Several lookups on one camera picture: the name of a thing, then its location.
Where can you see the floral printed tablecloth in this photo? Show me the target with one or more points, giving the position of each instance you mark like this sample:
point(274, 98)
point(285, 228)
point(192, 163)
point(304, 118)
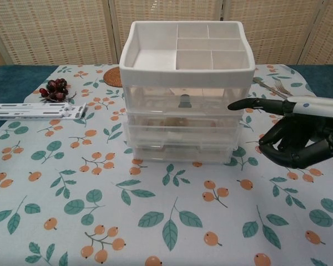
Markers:
point(113, 227)

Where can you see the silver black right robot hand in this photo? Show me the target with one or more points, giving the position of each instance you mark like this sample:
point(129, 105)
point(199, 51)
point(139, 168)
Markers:
point(308, 133)

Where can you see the small black knob piece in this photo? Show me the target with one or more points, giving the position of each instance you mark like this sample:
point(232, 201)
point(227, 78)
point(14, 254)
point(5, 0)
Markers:
point(185, 102)

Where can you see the dark red grape bunch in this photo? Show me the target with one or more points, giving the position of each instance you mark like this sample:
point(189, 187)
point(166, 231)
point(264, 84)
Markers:
point(56, 84)

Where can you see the round woven brown coaster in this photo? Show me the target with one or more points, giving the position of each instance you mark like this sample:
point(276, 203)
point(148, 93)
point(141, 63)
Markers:
point(112, 77)

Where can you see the metal table knife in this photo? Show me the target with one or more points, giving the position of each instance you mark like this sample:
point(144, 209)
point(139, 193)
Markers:
point(262, 83)

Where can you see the white folding stand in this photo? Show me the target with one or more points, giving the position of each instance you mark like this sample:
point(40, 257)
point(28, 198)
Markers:
point(30, 110)

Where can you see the woven bamboo folding screen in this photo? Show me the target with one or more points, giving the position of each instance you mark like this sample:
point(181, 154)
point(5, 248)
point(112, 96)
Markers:
point(58, 33)

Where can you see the clear plastic drawer organizer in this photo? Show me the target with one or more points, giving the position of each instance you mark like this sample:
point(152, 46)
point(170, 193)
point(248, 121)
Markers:
point(144, 74)

